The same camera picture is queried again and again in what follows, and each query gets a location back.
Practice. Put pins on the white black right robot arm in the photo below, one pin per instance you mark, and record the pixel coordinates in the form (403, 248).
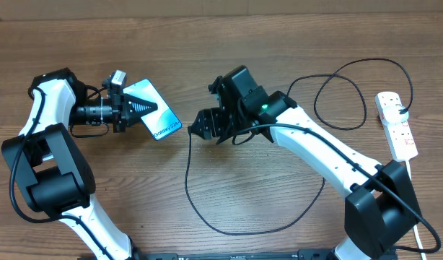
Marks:
(380, 202)

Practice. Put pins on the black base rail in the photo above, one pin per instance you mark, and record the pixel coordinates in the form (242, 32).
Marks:
(304, 254)

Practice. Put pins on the white power strip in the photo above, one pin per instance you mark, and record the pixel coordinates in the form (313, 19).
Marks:
(399, 136)

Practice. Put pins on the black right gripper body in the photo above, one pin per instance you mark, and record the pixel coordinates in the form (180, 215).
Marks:
(226, 123)

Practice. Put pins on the white charger plug adapter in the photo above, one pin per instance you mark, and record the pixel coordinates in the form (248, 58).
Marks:
(392, 115)

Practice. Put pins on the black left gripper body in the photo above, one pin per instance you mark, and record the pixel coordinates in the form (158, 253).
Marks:
(117, 108)

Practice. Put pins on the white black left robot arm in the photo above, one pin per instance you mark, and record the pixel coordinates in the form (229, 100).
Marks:
(50, 179)

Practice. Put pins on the blue Galaxy S24+ smartphone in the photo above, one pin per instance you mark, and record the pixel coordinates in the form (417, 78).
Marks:
(162, 122)

